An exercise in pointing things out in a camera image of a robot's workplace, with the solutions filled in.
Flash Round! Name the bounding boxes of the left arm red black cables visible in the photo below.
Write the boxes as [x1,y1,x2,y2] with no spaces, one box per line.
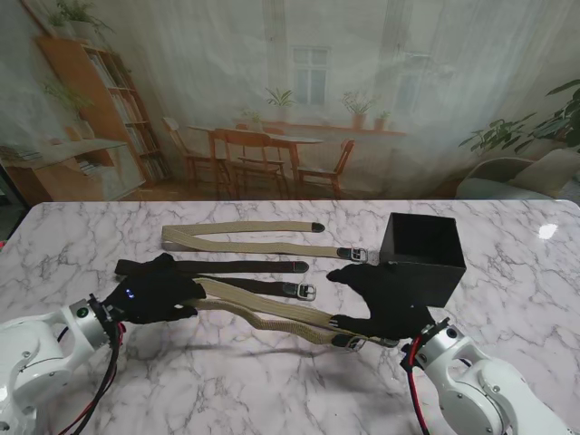
[53,316,128,435]

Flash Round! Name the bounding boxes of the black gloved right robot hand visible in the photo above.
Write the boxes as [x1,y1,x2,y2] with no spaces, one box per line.
[325,264,432,341]

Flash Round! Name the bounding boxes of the dark brown woven belt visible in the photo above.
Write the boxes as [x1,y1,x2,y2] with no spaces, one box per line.
[113,258,318,302]

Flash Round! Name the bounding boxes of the printed room backdrop cloth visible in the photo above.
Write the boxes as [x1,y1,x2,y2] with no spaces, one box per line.
[0,0,580,203]

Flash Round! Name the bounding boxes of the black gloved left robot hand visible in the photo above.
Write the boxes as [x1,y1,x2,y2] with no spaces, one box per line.
[104,253,208,325]

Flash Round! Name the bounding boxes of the black belt storage box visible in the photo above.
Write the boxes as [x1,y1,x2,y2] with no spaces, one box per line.
[378,211,468,308]

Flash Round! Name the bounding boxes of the right arm red black cables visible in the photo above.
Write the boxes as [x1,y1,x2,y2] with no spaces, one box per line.
[401,334,430,435]

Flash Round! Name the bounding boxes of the beige woven belt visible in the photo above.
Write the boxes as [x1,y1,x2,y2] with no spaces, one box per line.
[160,220,369,264]
[180,277,400,353]

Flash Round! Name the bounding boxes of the arm red black cables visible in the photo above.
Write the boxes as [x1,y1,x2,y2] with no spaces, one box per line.
[401,334,430,435]
[53,316,128,435]

